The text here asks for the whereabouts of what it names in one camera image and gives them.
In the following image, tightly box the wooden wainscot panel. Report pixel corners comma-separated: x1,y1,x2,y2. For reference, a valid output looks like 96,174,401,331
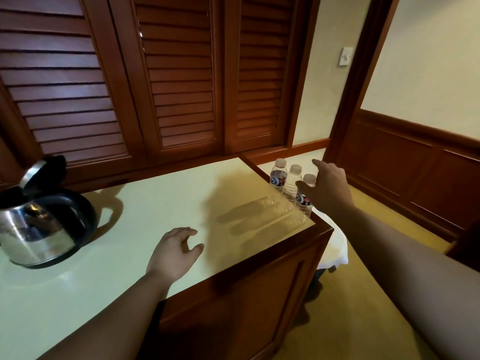
337,108,480,245

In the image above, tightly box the white cloth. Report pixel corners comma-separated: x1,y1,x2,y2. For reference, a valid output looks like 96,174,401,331
310,205,350,273

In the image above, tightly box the wide louvered wooden door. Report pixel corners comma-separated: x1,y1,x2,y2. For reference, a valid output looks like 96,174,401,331
0,0,148,176

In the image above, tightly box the person's left hand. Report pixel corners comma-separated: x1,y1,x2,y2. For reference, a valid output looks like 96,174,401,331
146,227,205,286

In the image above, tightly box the person's right hand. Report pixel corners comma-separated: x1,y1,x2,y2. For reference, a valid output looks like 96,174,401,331
296,159,356,218

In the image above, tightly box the wooden door frame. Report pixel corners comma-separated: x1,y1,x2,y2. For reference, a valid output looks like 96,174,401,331
328,0,402,166

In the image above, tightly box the narrow louvered wooden door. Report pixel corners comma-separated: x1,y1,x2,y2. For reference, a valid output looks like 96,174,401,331
224,0,322,155

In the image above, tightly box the person's left forearm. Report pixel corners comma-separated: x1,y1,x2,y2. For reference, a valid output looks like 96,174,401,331
37,271,181,360

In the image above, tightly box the stainless steel electric kettle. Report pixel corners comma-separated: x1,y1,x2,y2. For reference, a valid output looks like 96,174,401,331
0,155,99,270

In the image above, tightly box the white wall light switch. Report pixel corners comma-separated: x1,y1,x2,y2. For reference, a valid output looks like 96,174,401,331
338,47,355,68

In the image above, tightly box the clear plastic water bottle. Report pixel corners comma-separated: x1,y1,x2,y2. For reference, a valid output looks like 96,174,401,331
269,158,288,192
296,174,318,218
283,164,303,205

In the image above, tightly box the wooden baseboard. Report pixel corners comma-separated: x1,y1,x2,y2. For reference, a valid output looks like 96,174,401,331
292,138,331,154

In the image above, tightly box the person's right forearm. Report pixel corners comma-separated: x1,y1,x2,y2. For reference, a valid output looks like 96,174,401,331
329,204,480,360

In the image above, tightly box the wooden cabinet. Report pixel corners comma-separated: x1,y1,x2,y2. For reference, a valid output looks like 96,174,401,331
0,153,335,360

